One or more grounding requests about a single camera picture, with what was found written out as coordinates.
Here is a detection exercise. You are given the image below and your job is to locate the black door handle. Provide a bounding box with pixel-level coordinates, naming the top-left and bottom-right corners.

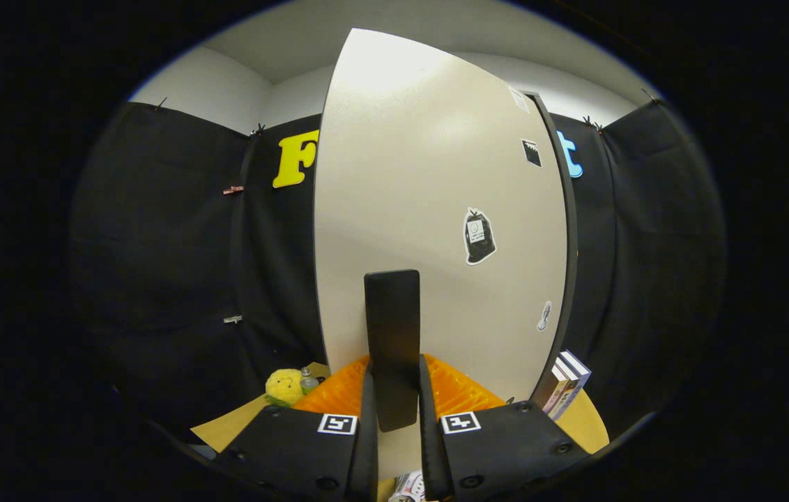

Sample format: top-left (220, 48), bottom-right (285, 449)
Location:
top-left (364, 270), bottom-right (421, 433)

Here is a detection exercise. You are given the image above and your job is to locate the black backdrop cloth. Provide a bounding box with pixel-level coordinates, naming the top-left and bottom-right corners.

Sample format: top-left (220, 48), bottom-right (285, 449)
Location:
top-left (68, 98), bottom-right (726, 447)

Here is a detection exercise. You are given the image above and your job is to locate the beige shoe cabinet door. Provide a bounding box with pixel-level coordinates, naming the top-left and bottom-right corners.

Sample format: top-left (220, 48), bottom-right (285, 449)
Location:
top-left (312, 28), bottom-right (569, 482)

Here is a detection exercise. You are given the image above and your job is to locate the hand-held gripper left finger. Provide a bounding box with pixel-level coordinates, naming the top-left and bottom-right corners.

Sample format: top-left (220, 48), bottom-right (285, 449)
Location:
top-left (217, 356), bottom-right (380, 502)

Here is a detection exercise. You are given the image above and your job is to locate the grey shoe cabinet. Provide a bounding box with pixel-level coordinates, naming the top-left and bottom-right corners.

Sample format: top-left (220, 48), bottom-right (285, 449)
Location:
top-left (526, 91), bottom-right (581, 412)

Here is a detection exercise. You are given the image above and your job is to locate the white canvas shoe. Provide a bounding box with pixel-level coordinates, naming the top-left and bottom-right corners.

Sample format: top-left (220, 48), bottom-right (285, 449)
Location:
top-left (389, 471), bottom-right (427, 502)

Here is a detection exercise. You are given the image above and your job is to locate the yellow pineapple plush toy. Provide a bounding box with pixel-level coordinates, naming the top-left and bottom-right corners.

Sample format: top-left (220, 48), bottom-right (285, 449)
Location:
top-left (264, 368), bottom-right (306, 407)

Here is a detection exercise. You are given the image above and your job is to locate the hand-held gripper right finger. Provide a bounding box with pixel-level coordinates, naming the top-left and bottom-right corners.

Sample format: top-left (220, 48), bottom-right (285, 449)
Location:
top-left (418, 353), bottom-right (590, 502)

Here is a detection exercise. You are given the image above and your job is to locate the small stack of books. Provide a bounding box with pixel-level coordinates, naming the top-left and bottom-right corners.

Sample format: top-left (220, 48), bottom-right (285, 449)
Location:
top-left (541, 349), bottom-right (592, 421)

